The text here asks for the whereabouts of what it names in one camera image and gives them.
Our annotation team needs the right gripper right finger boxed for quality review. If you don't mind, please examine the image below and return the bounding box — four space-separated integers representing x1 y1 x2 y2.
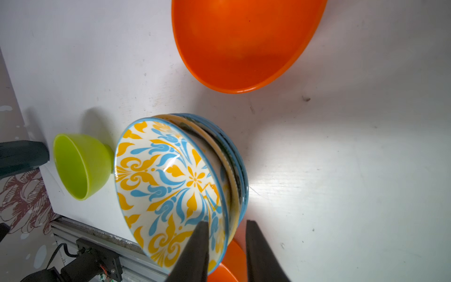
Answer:
245 220 290 282

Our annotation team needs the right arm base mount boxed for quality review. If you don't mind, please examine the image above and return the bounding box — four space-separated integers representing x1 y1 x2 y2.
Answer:
22 238 123 282

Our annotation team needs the lime green bowl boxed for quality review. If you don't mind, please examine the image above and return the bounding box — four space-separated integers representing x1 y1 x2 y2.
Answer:
53 133 114 201

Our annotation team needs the blue yellow patterned bowl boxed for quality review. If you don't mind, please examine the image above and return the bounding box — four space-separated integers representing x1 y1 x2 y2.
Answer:
115 117 229 273

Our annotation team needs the large orange bowl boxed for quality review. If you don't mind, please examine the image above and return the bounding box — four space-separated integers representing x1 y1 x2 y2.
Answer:
171 0 327 94

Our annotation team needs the small orange bowl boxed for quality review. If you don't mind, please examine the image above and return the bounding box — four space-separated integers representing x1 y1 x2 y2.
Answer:
207 239 248 282

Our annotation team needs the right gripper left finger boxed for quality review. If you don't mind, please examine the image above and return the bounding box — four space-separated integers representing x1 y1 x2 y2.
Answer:
166 222 209 282

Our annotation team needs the yellow flower bowl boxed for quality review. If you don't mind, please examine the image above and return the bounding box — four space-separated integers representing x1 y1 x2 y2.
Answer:
156 114 240 243

